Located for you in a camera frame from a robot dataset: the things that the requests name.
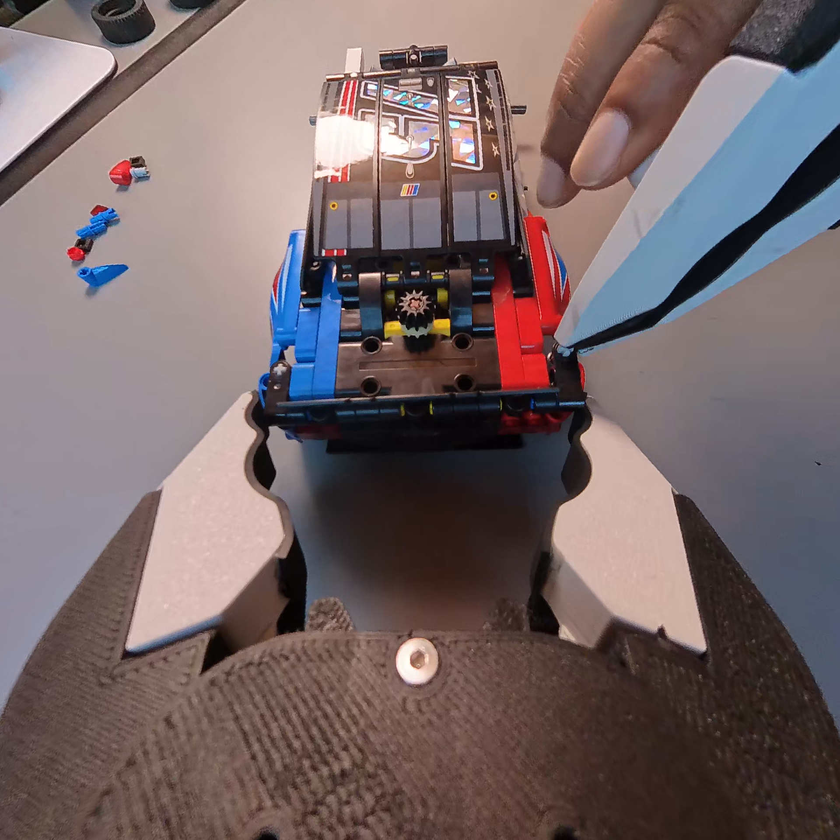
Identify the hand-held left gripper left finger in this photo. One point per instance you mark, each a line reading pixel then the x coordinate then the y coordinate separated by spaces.
pixel 210 525

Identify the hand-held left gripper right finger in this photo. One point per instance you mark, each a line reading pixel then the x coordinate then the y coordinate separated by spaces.
pixel 623 538

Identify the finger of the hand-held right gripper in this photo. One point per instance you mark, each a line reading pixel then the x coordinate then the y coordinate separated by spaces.
pixel 689 184
pixel 774 236

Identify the red blue black lego car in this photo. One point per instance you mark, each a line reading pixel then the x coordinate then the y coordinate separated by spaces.
pixel 407 216

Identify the blue lego wedge panel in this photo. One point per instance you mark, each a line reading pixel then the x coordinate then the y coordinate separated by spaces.
pixel 102 274

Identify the blue lego pins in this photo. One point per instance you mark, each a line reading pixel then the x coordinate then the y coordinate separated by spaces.
pixel 95 226

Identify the red black white lego piece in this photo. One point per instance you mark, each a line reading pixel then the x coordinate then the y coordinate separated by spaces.
pixel 121 174

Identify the black rubber lego tire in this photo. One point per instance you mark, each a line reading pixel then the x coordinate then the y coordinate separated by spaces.
pixel 200 3
pixel 121 19

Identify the person's right hand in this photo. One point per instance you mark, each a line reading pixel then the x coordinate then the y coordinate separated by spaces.
pixel 623 79

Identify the white metal book stand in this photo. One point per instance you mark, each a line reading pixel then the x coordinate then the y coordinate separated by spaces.
pixel 39 92

